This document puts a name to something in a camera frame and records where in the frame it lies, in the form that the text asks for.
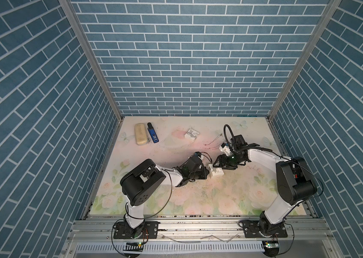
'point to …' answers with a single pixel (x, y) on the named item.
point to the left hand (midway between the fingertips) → (213, 174)
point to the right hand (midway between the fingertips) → (218, 166)
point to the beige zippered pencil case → (140, 134)
